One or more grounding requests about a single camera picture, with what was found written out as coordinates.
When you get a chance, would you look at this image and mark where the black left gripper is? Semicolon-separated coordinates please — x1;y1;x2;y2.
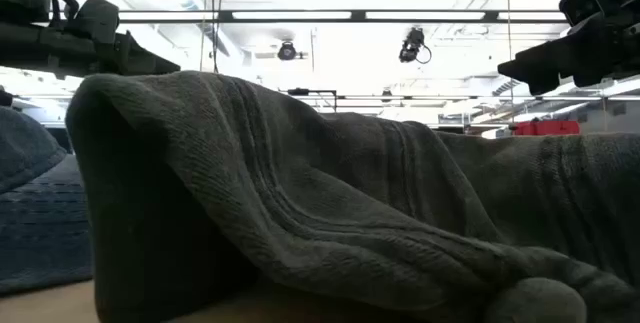
0;20;182;80

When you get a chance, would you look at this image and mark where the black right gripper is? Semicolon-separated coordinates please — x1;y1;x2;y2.
497;10;640;97

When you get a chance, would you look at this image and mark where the blue grey bucket hat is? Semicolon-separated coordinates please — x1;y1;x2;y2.
0;106;94;297

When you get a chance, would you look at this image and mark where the olive grey bucket hat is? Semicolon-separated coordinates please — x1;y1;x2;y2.
64;70;640;323

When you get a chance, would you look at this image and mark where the red storage box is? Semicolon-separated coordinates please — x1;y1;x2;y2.
513;120;581;137

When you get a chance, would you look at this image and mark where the round black ceiling fixture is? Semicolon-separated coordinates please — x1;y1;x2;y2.
277;40;299;62

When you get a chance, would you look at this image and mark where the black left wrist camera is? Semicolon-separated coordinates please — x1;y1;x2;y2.
64;0;121;45

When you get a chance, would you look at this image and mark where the thick black hanging cable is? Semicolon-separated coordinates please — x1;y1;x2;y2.
211;0;226;74

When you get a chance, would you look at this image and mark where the long black distant rail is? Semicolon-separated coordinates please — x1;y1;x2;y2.
287;93;640;102

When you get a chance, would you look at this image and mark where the black overhead camera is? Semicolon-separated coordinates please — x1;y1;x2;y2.
398;26;432;65

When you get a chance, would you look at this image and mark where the black frame bar with lights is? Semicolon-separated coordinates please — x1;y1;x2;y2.
47;9;571;25

